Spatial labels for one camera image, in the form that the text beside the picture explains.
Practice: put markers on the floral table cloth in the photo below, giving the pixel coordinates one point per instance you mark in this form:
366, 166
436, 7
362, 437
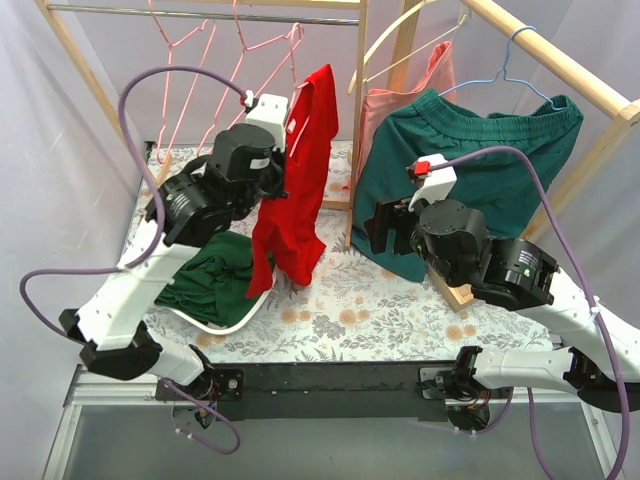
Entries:
354, 310

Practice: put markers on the pink wire hanger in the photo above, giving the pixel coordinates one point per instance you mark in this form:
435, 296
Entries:
295, 65
176, 98
247, 50

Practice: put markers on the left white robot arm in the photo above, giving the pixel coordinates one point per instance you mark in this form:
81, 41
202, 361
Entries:
116, 341

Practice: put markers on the salmon pink garment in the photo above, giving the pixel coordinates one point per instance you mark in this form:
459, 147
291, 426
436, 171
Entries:
380, 103

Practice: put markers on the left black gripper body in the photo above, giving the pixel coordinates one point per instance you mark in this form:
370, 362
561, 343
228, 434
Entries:
273, 178

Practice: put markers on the dark green garment in basket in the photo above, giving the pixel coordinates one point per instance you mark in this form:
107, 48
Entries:
212, 287

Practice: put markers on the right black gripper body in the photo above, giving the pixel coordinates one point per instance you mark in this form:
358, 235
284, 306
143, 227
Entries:
382, 226

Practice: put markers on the wooden clothes rack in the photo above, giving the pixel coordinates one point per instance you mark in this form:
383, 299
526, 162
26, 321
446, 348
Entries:
496, 183
51, 11

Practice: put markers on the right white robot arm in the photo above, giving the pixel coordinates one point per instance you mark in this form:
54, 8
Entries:
519, 277

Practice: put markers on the left wooden clothes rack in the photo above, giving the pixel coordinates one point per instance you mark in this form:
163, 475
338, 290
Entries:
51, 11

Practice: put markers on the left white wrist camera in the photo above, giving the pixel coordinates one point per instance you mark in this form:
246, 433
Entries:
270, 113

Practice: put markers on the red t shirt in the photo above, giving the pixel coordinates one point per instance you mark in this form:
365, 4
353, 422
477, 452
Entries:
285, 233

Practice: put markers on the white laundry basket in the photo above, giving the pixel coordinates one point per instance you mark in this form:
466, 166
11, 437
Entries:
222, 331

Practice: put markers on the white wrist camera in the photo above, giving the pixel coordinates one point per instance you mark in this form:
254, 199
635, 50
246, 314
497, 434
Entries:
270, 113
434, 178

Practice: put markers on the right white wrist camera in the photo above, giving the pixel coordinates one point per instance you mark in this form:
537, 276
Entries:
434, 178

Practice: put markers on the right wooden clothes rack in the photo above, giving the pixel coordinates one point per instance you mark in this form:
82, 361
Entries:
496, 183

